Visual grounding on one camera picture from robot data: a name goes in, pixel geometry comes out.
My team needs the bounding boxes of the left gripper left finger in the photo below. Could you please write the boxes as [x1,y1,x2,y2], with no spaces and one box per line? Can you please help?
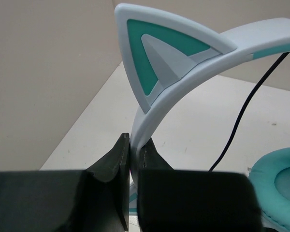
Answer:
[0,133,130,232]

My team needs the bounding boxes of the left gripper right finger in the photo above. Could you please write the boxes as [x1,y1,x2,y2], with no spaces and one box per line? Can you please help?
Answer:
[137,140,263,232]

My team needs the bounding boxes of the teal cat ear headphones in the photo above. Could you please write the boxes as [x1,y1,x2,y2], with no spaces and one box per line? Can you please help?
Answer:
[115,3,290,232]

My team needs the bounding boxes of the black headphone cable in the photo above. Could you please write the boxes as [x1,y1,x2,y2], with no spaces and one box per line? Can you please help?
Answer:
[207,52,290,173]

